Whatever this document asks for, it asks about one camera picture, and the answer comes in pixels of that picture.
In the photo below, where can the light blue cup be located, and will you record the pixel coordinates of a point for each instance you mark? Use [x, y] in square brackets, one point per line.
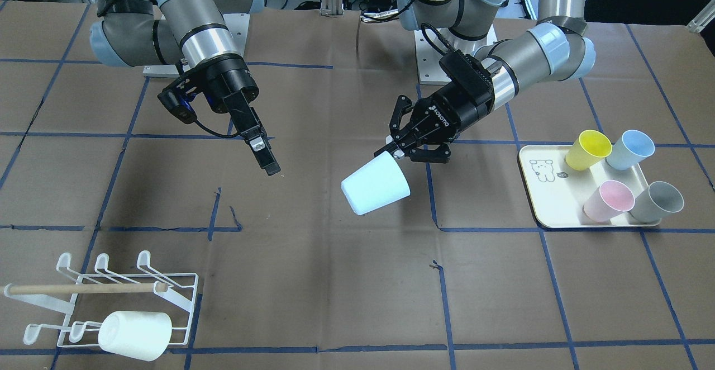
[633, 147]
[375, 185]

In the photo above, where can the white ikea cup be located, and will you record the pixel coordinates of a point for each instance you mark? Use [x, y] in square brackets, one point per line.
[136, 334]

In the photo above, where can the grey cup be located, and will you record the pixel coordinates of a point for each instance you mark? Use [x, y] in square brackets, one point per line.
[659, 200]

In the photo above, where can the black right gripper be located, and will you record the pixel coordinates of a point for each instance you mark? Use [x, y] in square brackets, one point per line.
[233, 86]

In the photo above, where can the white wire cup rack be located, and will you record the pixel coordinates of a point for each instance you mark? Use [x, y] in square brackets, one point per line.
[85, 299]

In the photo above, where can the pink cup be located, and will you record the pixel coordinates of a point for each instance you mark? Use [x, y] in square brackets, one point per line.
[609, 200]

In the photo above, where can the yellow cup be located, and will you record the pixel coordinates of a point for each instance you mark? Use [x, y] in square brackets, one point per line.
[590, 148]

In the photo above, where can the cream bunny tray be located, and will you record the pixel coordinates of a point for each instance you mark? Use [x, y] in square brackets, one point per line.
[558, 192]

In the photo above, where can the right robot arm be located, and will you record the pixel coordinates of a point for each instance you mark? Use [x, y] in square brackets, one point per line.
[193, 36]

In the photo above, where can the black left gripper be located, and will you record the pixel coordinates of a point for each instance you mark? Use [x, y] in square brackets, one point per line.
[447, 112]

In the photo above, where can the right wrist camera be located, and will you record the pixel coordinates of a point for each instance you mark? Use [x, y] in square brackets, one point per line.
[178, 104]

